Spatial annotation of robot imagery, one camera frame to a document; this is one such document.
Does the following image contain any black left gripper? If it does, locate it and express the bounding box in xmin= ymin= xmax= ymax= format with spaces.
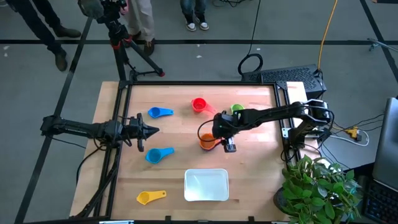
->
xmin=123 ymin=113 xmax=160 ymax=153

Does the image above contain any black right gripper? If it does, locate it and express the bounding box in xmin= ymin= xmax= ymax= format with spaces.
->
xmin=212 ymin=111 xmax=242 ymax=154

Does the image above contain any orange measuring cup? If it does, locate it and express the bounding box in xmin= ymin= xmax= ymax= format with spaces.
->
xmin=199 ymin=133 xmax=223 ymax=151

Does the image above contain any yellow measuring cup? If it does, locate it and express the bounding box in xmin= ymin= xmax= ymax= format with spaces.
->
xmin=136 ymin=190 xmax=167 ymax=206

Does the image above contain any small dark blue measuring cup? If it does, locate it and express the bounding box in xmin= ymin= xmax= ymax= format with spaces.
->
xmin=147 ymin=106 xmax=175 ymax=119

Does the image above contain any large light blue measuring cup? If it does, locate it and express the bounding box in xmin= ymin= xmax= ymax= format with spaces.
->
xmin=145 ymin=147 xmax=175 ymax=165

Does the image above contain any white plastic basket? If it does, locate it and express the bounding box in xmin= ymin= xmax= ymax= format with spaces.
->
xmin=183 ymin=168 xmax=230 ymax=202

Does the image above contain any red measuring cup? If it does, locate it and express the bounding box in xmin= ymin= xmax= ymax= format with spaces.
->
xmin=191 ymin=97 xmax=216 ymax=114

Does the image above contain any dark plant pot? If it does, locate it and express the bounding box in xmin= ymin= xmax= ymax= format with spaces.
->
xmin=273 ymin=186 xmax=290 ymax=216

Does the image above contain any black perforated computer case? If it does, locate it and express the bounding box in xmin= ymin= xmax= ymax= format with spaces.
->
xmin=241 ymin=63 xmax=328 ymax=100

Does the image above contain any green leafy plant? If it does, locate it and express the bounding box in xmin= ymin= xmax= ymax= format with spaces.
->
xmin=280 ymin=154 xmax=364 ymax=224

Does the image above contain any person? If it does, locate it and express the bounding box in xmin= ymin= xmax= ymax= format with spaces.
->
xmin=123 ymin=0 xmax=156 ymax=57
xmin=180 ymin=0 xmax=210 ymax=32
xmin=5 ymin=0 xmax=82 ymax=72

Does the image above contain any yellow power strip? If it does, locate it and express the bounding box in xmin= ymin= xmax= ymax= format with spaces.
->
xmin=346 ymin=126 xmax=361 ymax=139

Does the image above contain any grey fuzzy microphone cover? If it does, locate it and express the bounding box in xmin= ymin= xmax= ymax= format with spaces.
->
xmin=77 ymin=0 xmax=104 ymax=19

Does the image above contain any black keyboard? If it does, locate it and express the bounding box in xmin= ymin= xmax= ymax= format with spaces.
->
xmin=363 ymin=179 xmax=398 ymax=224

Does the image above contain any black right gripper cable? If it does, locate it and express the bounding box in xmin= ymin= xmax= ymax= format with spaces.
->
xmin=197 ymin=119 xmax=219 ymax=144

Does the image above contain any black aluminium table frame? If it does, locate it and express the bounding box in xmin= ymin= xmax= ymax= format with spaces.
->
xmin=76 ymin=80 xmax=312 ymax=224

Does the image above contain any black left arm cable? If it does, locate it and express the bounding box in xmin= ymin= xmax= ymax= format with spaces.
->
xmin=75 ymin=143 xmax=108 ymax=185

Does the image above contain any black camera tripod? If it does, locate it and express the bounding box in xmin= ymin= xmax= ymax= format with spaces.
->
xmin=96 ymin=12 xmax=166 ymax=82

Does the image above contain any black floor cable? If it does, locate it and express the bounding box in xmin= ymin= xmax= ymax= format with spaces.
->
xmin=237 ymin=0 xmax=264 ymax=77

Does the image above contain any white cable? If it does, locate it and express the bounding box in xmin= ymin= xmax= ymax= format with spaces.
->
xmin=328 ymin=128 xmax=371 ymax=147

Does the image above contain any black camera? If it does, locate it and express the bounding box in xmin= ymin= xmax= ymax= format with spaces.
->
xmin=98 ymin=0 xmax=128 ymax=23

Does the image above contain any yellow power cable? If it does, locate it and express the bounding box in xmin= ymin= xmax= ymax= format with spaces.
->
xmin=317 ymin=0 xmax=339 ymax=71

